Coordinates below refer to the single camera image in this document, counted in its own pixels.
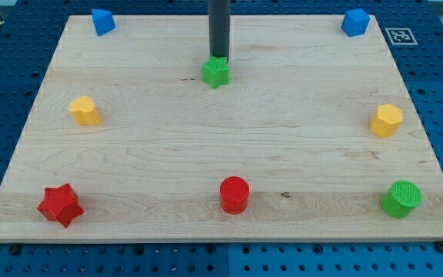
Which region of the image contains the blue triangle block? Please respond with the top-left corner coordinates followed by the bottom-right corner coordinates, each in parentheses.
top-left (92, 8), bottom-right (115, 36)

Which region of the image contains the red cylinder block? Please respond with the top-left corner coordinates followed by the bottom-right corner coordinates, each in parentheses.
top-left (219, 176), bottom-right (250, 215)

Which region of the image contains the green star block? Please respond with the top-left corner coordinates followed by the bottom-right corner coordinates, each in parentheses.
top-left (202, 55), bottom-right (229, 88)

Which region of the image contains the light wooden board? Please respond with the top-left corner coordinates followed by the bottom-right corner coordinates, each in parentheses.
top-left (0, 15), bottom-right (443, 244)

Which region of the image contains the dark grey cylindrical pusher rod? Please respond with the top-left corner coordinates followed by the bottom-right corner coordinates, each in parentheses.
top-left (208, 0), bottom-right (231, 58)

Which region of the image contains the yellow heart block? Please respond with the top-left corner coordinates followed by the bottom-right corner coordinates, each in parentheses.
top-left (68, 95), bottom-right (102, 126)

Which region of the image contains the yellow hexagon block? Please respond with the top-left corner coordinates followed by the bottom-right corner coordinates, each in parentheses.
top-left (369, 104), bottom-right (403, 138)

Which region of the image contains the red star block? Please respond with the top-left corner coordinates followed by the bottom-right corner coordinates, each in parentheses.
top-left (37, 183), bottom-right (85, 228)

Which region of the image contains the blue cube block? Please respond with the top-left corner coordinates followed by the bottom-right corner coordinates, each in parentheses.
top-left (341, 8), bottom-right (370, 37)

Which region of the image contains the green cylinder block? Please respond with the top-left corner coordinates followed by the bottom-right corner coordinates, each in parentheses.
top-left (381, 180), bottom-right (422, 219)

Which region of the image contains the black white fiducial marker tag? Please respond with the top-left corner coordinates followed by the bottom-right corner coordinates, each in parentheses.
top-left (385, 27), bottom-right (418, 45)

